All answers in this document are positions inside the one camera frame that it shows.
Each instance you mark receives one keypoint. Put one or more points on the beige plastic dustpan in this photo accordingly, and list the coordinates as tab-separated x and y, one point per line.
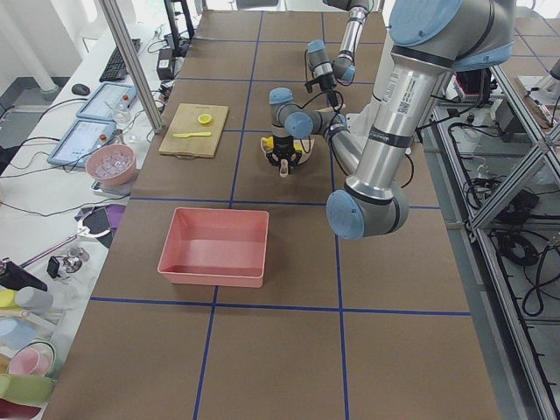
308	143

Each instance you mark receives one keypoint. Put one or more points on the pink cup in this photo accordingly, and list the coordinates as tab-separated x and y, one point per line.
29	361

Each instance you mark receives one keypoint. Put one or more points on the yellow toy corn cob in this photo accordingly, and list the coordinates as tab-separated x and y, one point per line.
298	146

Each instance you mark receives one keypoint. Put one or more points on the pink bowl with ice cubes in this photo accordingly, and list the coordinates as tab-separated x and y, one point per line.
113	165

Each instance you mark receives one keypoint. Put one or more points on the pink plastic bin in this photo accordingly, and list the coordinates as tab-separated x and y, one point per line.
216	247

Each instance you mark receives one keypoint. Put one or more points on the aluminium frame post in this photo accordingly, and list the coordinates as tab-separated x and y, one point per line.
124	44

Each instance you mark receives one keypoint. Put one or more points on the wooden hand brush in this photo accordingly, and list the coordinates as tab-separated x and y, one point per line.
338	109

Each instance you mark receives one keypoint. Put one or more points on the yellow toy lemon half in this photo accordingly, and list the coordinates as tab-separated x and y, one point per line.
204	119

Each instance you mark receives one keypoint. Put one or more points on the blue teach pendant upper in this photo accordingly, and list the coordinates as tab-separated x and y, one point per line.
108	99

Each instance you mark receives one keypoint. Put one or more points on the black keyboard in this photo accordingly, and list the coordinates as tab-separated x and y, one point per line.
115	69

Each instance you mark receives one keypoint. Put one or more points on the black computer mouse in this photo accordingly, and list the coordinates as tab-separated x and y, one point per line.
80	89

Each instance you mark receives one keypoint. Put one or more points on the green cup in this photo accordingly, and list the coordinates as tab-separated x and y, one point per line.
31	390

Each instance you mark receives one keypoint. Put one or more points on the wooden cutting board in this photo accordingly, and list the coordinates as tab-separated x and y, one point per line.
185	120

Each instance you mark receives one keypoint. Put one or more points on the grey cup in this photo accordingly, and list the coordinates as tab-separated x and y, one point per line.
33	299

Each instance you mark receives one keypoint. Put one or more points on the metal measuring cup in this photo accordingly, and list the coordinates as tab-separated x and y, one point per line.
117	137

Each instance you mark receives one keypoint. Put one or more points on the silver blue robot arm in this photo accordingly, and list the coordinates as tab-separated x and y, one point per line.
426	40
343	67

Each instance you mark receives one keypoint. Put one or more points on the yellow plastic toy knife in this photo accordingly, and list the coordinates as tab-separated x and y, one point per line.
193	134

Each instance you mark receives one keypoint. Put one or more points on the black power adapter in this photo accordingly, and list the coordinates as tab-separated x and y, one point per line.
166	64

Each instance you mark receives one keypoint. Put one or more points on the blue teach pendant lower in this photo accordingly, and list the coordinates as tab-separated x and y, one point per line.
83	138

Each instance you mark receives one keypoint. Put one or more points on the light blue cup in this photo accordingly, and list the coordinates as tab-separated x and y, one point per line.
16	334

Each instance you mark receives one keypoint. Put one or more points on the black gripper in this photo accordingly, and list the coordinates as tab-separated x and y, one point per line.
325	81
282	144

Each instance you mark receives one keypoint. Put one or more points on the blue teach pendant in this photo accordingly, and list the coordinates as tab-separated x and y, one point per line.
83	138
108	99

